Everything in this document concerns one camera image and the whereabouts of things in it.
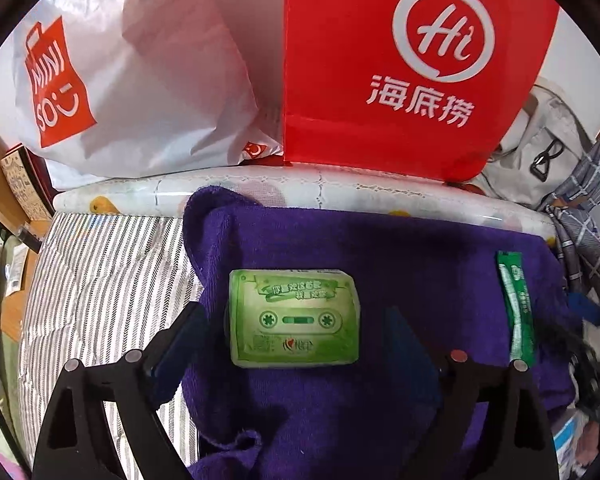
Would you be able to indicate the white patterned table cover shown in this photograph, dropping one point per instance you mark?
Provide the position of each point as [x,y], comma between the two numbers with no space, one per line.
[330,187]

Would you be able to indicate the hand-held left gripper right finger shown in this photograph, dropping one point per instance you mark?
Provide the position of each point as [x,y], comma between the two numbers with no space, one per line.
[410,355]

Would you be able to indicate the beige canvas bag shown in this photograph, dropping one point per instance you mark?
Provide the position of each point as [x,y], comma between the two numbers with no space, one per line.
[540,150]

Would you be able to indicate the grey plaid cloth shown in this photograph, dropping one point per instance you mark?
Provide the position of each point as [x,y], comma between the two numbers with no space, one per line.
[590,240]

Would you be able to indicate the green tissue pack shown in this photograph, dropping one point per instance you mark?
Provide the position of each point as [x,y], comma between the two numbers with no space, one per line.
[292,320]

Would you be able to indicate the purple towel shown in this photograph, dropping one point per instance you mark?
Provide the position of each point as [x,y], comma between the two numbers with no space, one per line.
[305,410]

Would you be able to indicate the green stick sachet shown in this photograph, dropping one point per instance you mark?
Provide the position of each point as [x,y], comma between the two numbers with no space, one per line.
[517,310]

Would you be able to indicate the brown patterned cardboard box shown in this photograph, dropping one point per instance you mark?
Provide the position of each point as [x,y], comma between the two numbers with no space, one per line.
[22,180]

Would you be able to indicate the red paper bag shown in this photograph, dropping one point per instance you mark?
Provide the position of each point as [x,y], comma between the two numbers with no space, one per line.
[380,125]

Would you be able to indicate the white plastic shopping bag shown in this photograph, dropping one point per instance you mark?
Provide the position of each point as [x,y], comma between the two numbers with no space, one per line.
[145,85]

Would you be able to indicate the light blue white packet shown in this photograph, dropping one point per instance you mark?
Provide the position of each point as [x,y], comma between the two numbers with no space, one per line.
[570,445]

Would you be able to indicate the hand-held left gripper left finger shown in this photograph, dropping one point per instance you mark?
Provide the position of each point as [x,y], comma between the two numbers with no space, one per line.
[180,350]

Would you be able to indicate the grey striped bed sheet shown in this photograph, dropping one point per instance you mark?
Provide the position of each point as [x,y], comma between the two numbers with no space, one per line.
[105,270]

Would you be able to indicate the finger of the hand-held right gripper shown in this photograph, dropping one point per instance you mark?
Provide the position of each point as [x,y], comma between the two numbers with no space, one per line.
[587,307]

